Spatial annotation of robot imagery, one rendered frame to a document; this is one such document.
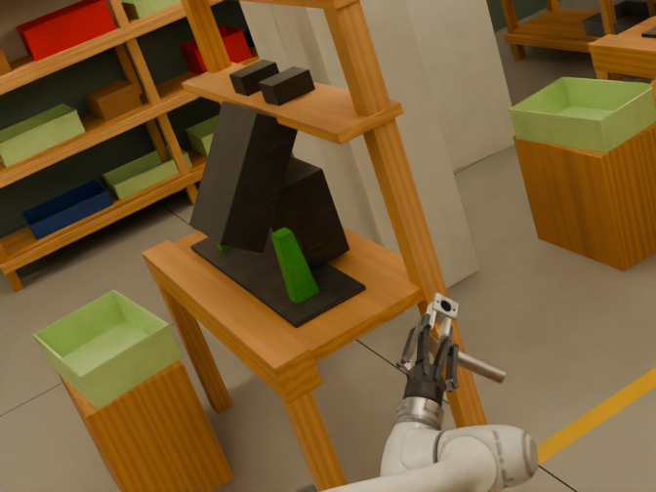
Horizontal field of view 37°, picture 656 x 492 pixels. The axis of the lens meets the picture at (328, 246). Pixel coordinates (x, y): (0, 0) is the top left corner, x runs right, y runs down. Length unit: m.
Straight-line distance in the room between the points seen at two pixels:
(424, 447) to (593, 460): 2.19
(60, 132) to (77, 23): 0.77
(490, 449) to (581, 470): 2.21
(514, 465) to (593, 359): 2.76
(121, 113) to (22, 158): 0.78
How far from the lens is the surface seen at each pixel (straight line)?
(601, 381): 4.30
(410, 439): 1.80
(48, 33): 7.22
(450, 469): 1.63
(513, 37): 8.32
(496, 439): 1.71
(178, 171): 7.58
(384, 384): 4.64
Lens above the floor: 2.53
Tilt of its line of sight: 24 degrees down
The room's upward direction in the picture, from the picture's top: 19 degrees counter-clockwise
